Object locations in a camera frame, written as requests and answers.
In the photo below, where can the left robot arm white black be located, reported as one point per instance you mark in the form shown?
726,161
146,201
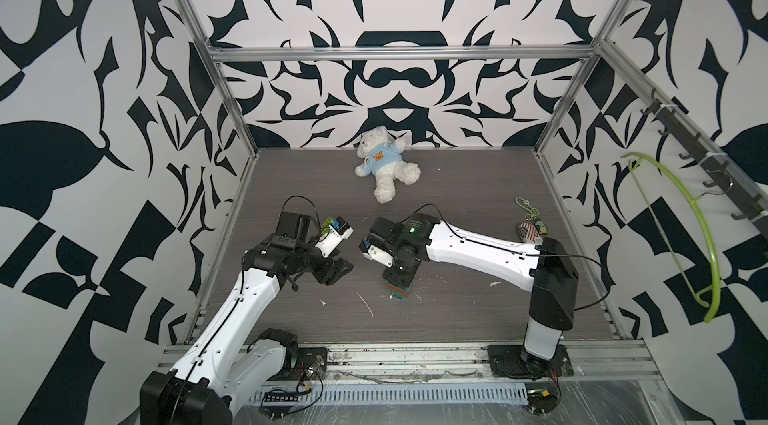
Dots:
214,378

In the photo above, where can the red lego brick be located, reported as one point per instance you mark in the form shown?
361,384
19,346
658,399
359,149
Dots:
397,293

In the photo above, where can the black usb hub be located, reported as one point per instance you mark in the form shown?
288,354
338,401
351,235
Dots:
279,398

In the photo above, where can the white vented cable duct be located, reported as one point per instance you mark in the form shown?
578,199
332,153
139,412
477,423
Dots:
411,394

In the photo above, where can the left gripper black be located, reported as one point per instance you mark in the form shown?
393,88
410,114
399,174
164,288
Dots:
332,269

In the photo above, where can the lime lego brick long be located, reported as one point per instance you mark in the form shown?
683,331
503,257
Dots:
329,223

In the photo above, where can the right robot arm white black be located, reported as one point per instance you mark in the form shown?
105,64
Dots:
544,271

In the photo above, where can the black wall hook rack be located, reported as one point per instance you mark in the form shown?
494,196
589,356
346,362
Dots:
726,177

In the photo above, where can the white teddy bear blue shirt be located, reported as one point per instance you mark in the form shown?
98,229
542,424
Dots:
381,156

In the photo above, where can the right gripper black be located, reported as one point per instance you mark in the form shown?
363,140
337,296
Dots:
395,279

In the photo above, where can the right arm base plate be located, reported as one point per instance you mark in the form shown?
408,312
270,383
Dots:
513,362

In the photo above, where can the flag pattern keychain pouch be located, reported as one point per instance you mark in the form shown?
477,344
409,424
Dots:
532,232

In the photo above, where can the aluminium frame crossbar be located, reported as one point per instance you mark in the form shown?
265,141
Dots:
400,53

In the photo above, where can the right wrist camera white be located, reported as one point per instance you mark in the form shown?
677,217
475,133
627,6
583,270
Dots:
374,253

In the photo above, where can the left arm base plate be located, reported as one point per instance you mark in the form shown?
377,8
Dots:
305,359

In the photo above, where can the black connector box right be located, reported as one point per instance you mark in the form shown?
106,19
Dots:
541,403

